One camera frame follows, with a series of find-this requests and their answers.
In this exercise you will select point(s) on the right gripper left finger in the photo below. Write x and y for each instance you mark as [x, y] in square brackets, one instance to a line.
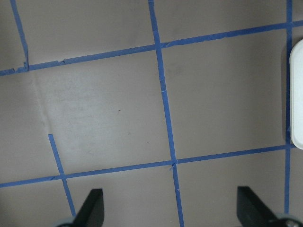
[92, 212]

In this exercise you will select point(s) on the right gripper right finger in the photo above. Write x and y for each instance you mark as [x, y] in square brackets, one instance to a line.
[252, 211]

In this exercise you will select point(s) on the white rectangular tray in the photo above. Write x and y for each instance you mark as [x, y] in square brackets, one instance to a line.
[296, 94]

